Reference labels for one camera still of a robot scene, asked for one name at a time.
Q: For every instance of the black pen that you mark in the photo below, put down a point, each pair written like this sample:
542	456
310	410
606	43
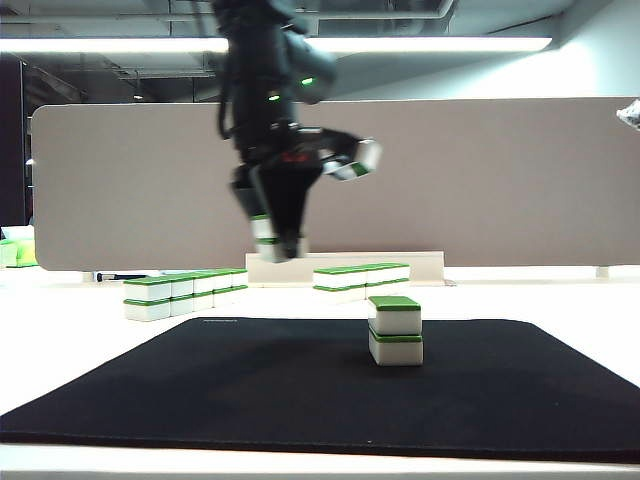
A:
122	275

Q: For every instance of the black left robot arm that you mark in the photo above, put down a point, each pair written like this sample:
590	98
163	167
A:
255	65

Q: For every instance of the brown desk partition panel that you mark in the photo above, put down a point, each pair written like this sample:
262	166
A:
450	200

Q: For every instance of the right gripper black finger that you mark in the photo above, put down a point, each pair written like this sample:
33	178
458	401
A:
631	112

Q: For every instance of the bright green object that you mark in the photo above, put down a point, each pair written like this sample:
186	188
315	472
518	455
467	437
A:
27	252

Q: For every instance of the grey ceiling duct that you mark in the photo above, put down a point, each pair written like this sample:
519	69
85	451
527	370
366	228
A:
390	15

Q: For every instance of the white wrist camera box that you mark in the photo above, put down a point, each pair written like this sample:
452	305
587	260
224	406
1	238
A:
362	160

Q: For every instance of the beige partition foot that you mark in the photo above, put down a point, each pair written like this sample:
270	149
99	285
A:
87	276
602	271

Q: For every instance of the white green box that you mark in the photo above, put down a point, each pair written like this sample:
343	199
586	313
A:
8	256

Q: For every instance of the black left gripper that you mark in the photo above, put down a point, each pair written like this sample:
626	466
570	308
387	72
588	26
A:
280	147

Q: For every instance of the black table mat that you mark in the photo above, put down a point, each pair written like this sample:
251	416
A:
250	390

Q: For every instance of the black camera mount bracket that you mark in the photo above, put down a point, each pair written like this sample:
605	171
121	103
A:
335	136

